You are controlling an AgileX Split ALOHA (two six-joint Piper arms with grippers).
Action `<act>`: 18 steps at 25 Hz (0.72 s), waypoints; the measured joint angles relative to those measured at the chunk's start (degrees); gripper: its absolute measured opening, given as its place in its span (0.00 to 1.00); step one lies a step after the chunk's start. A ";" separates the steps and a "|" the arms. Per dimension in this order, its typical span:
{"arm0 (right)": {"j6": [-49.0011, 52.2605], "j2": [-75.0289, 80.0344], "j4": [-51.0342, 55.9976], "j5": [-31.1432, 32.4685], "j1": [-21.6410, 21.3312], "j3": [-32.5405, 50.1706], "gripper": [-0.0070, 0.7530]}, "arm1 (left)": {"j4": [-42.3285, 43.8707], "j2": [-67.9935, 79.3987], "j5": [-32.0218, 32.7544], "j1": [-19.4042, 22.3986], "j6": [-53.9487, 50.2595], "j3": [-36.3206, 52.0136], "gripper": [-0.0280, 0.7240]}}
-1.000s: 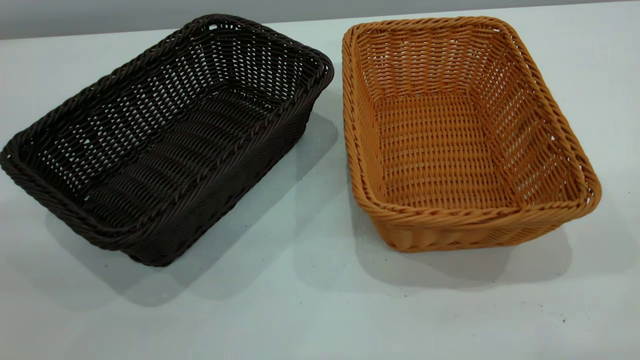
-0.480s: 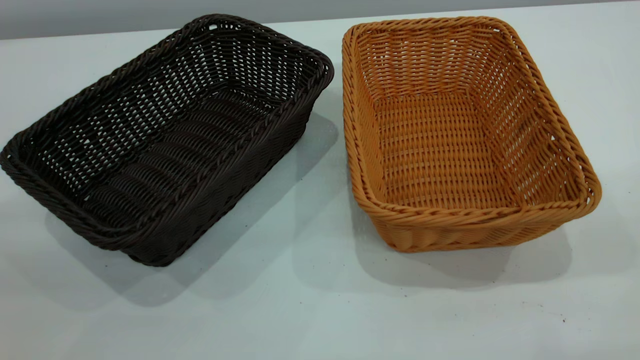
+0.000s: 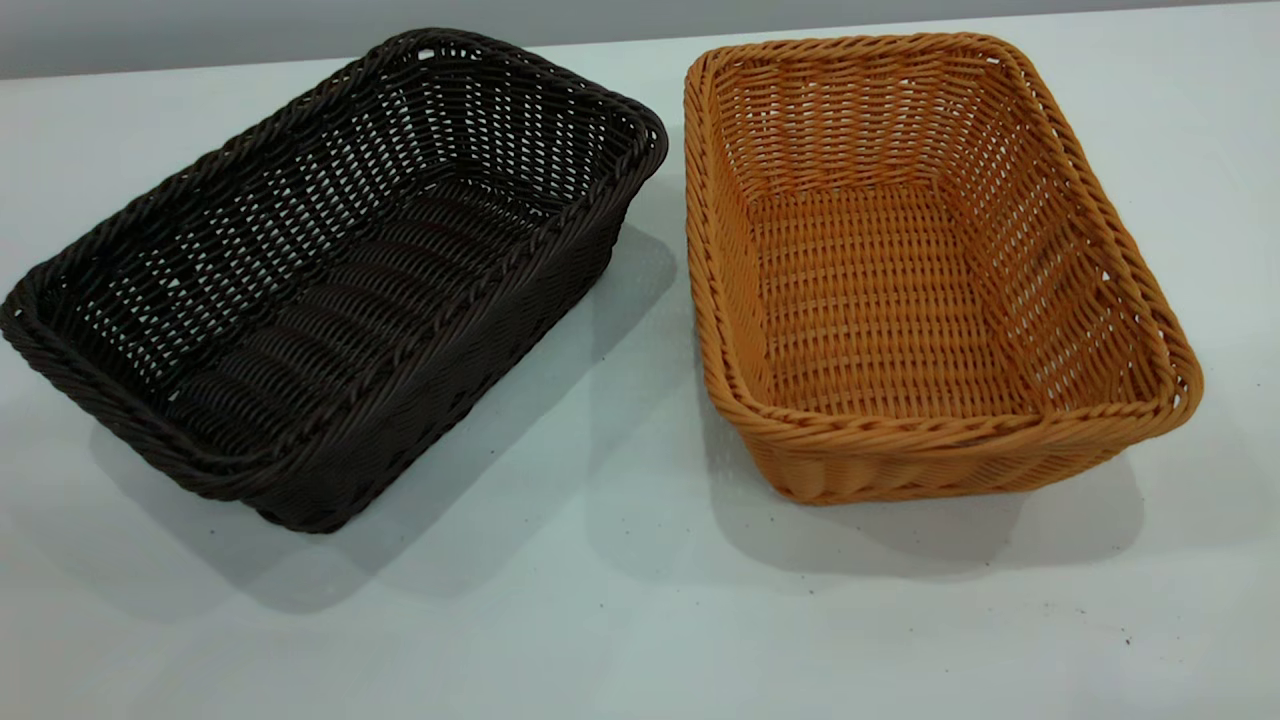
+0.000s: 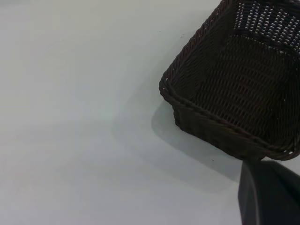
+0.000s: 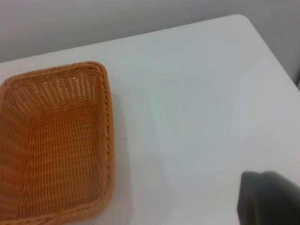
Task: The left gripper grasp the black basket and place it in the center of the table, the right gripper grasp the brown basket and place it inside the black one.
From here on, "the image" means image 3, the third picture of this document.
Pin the orange woven basket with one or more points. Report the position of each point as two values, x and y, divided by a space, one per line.
880 300

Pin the dark brown woven basket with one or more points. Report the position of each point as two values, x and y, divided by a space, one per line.
400 440

